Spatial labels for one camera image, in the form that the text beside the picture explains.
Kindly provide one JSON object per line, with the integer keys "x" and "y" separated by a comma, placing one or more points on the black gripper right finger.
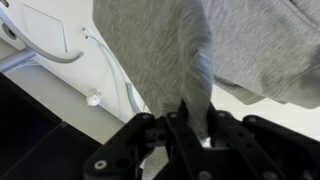
{"x": 260, "y": 146}

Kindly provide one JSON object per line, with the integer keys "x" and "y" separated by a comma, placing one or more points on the black computer monitor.
{"x": 33, "y": 133}
{"x": 56, "y": 156}

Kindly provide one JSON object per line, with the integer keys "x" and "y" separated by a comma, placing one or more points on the white flat pad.
{"x": 45, "y": 28}

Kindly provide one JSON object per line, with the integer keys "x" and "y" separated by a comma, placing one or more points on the grey towel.
{"x": 200, "y": 50}

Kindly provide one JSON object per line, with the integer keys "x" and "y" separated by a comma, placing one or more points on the small white ball figure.
{"x": 93, "y": 99}

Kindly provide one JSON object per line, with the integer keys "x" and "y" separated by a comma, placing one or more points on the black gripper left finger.
{"x": 140, "y": 150}

